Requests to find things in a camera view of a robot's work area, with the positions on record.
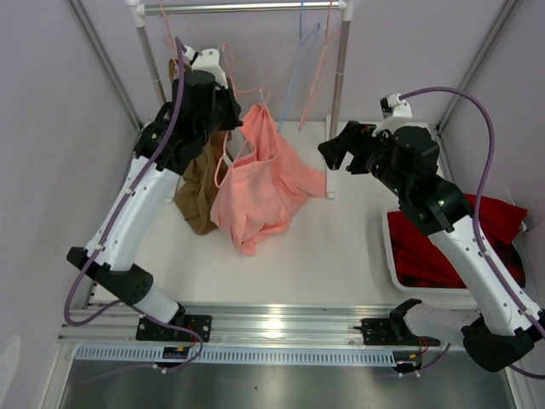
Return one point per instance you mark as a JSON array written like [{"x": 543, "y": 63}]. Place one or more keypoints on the pink skirt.
[{"x": 263, "y": 190}]

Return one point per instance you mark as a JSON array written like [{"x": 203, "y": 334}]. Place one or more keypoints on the white garment rack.
[{"x": 139, "y": 11}]

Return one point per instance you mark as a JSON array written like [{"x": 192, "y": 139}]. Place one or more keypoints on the white slotted cable duct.
[{"x": 250, "y": 356}]

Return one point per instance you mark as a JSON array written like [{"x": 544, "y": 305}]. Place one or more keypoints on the white perforated basket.
[{"x": 389, "y": 255}]

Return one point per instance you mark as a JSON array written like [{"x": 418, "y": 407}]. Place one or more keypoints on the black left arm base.
[{"x": 183, "y": 328}]

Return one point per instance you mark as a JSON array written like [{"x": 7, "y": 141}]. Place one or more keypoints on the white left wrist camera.
[{"x": 207, "y": 60}]

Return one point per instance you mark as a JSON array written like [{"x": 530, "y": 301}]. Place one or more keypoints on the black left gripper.
[{"x": 232, "y": 121}]

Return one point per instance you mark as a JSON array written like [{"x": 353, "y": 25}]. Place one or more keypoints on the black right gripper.
[{"x": 356, "y": 138}]

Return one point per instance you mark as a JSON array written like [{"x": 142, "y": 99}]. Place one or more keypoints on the pink hanger holding tan skirt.
[{"x": 169, "y": 38}]

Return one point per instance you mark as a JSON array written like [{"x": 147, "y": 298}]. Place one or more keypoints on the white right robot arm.
[{"x": 507, "y": 323}]

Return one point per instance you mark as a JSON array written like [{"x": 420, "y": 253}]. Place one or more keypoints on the tan brown skirt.
[{"x": 196, "y": 159}]

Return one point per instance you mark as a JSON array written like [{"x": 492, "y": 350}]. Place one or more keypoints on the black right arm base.
[{"x": 394, "y": 332}]

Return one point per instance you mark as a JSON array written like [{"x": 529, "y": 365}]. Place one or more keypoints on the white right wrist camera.
[{"x": 396, "y": 113}]

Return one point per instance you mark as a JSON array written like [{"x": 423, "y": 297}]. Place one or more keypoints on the red garment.
[{"x": 426, "y": 255}]

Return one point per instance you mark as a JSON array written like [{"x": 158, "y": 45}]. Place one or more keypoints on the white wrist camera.
[
  {"x": 396, "y": 113},
  {"x": 207, "y": 60}
]

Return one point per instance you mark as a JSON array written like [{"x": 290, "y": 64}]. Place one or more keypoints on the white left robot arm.
[{"x": 109, "y": 257}]

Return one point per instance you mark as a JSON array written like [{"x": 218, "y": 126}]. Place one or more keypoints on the aluminium mounting rail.
[{"x": 245, "y": 325}]

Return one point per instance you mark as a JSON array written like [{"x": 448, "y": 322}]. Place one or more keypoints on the blue wire hanger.
[{"x": 306, "y": 44}]

